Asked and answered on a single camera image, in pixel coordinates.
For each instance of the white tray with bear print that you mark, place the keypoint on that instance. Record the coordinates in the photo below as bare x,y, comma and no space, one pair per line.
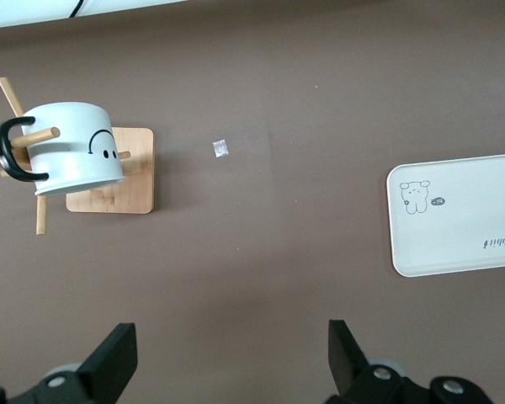
467,219

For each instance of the small silver foil scrap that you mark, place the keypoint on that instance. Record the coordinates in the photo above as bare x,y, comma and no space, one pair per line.
220,148

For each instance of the wooden mug rack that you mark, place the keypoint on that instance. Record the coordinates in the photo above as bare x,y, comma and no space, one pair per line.
130,168

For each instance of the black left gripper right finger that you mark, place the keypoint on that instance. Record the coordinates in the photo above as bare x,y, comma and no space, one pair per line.
345,357

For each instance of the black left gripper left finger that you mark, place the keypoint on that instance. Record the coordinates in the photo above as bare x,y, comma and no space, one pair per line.
109,366

